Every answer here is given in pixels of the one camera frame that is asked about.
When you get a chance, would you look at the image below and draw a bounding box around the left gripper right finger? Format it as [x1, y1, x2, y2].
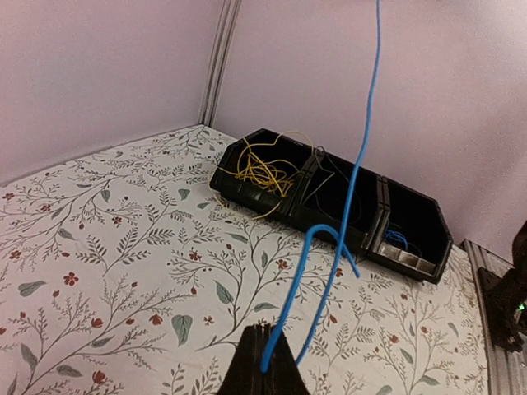
[263, 332, 310, 395]

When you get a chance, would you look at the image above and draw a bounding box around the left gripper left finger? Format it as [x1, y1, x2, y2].
[220, 325, 264, 395]

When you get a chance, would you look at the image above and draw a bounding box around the blue cable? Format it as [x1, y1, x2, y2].
[259, 0, 383, 374]
[382, 224, 419, 252]

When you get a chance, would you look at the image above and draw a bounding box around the black thin cable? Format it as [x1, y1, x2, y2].
[302, 146, 363, 227]

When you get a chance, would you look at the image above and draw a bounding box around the floral table mat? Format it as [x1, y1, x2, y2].
[1, 127, 490, 394]

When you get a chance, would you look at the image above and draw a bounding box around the black plastic bin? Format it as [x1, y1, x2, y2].
[210, 129, 453, 284]

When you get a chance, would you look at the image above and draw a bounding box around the aluminium front rail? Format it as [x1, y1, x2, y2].
[462, 239, 526, 394]

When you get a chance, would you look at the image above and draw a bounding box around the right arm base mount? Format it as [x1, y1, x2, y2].
[478, 223, 526, 352]

